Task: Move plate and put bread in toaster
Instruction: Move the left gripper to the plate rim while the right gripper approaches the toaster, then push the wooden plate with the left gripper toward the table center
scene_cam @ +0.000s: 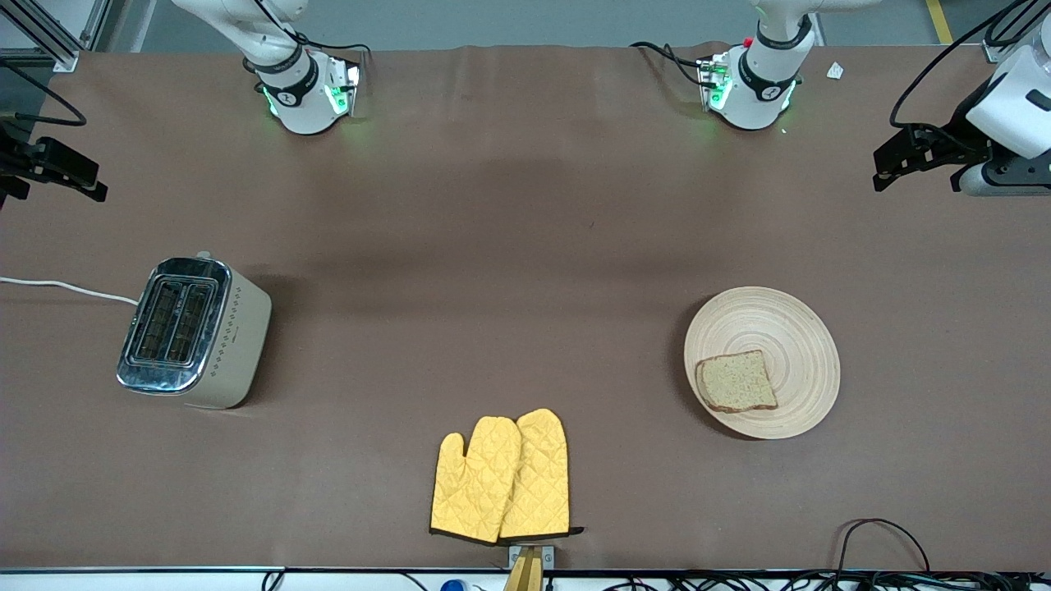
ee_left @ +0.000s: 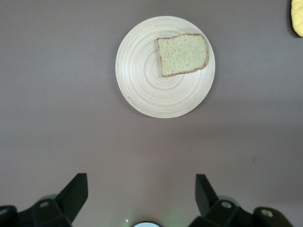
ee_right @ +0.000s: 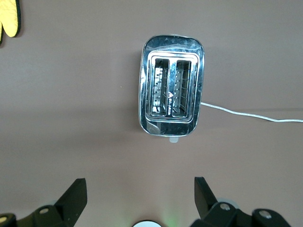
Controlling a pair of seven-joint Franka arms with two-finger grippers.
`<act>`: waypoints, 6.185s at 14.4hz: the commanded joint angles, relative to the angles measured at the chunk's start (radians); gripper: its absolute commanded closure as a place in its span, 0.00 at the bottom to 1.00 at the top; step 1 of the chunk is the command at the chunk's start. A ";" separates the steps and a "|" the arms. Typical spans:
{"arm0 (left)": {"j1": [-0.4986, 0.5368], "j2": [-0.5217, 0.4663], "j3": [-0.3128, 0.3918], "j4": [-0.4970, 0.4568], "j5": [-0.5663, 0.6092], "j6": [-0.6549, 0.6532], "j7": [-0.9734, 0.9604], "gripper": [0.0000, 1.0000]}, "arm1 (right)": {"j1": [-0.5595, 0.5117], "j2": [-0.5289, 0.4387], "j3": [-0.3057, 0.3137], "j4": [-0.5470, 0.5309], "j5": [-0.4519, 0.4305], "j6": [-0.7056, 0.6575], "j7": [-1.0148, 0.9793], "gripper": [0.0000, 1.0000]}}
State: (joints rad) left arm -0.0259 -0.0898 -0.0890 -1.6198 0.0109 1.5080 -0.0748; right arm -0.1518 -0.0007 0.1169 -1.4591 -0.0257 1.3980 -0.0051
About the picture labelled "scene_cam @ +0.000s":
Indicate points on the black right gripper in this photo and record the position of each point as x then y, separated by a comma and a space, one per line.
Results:
18, 158

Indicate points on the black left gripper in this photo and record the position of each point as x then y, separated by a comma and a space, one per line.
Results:
957, 135

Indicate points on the round wooden plate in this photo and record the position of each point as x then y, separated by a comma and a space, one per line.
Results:
780, 328

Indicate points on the brown bread slice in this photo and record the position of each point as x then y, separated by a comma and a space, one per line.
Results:
735, 382

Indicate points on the cream and chrome toaster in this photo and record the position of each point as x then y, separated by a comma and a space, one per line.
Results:
230, 328

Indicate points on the white paper scrap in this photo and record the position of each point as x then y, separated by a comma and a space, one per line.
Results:
835, 71

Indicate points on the large table cover sheet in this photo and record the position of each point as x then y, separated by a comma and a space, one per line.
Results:
525, 205

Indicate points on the yellow quilted oven mitt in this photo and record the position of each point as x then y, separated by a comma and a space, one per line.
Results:
472, 484
542, 476

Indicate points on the wooden stick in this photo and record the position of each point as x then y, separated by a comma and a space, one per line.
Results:
525, 574

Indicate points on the aluminium frame profile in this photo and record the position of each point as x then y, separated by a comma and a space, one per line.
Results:
49, 37

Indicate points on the small metal bracket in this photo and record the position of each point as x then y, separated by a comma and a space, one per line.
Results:
548, 556

